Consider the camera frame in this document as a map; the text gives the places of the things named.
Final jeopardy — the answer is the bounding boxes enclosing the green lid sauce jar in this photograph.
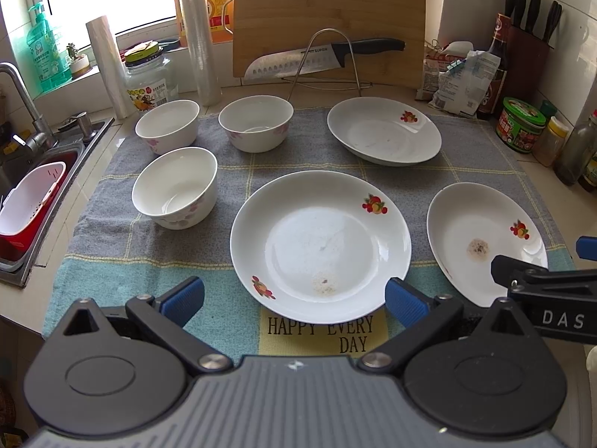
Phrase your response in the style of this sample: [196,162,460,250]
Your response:
[495,97,546,154]

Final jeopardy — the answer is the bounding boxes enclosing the chrome faucet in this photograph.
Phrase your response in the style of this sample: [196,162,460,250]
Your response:
[0,62,58,156]

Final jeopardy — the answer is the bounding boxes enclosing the red basin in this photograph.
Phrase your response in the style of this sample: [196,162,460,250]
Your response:
[1,151,78,263]

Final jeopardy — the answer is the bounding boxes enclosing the wire board rack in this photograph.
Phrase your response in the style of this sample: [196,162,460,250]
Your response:
[287,27,363,101]

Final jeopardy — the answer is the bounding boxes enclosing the white colander basket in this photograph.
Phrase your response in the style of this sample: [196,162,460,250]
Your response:
[1,161,67,248]

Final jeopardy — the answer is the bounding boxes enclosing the dark soy sauce bottle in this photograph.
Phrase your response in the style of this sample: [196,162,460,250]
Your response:
[476,13,511,120]

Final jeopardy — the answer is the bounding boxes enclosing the white bowl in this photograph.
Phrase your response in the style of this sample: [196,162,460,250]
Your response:
[132,147,219,231]
[218,95,294,154]
[135,99,200,155]

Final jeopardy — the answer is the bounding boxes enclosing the green dish soap bottle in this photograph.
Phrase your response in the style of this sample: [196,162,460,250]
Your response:
[26,2,72,93]

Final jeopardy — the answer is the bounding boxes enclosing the kitchen knife black handle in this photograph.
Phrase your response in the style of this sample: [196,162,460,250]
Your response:
[244,37,406,81]

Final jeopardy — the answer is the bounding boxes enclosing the small potted plant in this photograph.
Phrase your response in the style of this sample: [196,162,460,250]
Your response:
[67,43,91,79]

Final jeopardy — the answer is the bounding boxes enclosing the yellow lid spice jar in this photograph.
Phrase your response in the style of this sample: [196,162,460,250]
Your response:
[532,116,570,167]

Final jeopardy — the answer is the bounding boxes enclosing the large white plate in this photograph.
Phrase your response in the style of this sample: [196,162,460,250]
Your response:
[230,170,412,325]

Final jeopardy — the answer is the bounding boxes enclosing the white seasoning bag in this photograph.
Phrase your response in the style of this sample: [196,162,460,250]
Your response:
[430,51,501,116]

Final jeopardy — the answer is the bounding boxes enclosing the bamboo cutting board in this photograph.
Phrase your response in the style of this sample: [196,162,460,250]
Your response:
[233,0,426,89]

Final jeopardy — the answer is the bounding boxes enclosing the orange white snack bag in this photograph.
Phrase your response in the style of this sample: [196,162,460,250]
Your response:
[415,41,473,102]

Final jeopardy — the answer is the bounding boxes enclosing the orange cooking wine bottle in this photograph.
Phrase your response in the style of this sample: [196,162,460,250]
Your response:
[173,0,236,48]

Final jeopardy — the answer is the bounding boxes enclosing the glass jar green lid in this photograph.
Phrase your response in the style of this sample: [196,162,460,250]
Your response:
[124,41,179,112]

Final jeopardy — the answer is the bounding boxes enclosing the dark red knife block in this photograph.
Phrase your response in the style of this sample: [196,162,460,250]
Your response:
[503,0,563,102]

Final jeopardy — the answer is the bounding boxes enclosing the tall cling film roll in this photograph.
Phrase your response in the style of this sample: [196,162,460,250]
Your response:
[180,0,222,106]

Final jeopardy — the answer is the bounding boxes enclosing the clear oil bottle red cap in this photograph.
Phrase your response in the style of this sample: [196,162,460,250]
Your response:
[553,111,597,186]

